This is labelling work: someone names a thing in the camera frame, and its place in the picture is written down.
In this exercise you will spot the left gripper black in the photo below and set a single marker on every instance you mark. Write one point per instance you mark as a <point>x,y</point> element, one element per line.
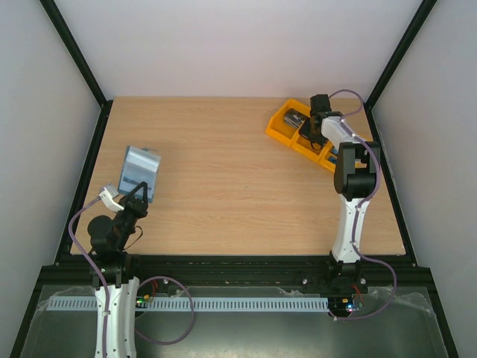
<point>140,207</point>

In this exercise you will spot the blue leather card holder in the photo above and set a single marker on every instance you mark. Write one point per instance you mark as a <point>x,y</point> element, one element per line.
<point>139,166</point>

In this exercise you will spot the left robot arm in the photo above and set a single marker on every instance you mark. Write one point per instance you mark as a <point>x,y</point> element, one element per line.
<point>115,274</point>

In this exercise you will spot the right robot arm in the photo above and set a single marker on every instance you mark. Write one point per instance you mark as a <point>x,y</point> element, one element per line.
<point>356,180</point>

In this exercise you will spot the black card stack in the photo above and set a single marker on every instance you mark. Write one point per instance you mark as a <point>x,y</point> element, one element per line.
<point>294,118</point>

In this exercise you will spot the blue card stack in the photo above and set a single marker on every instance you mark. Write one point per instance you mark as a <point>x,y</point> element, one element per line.
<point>333,155</point>

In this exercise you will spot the yellow three-compartment bin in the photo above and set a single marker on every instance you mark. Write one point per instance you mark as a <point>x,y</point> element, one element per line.
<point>292,137</point>

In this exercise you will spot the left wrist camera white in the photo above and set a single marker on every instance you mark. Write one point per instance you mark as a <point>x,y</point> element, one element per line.
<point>108,194</point>

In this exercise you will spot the light blue cable duct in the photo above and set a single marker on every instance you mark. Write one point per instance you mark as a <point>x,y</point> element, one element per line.
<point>202,305</point>

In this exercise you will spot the black aluminium frame rail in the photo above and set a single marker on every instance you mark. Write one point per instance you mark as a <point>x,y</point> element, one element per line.
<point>307,274</point>

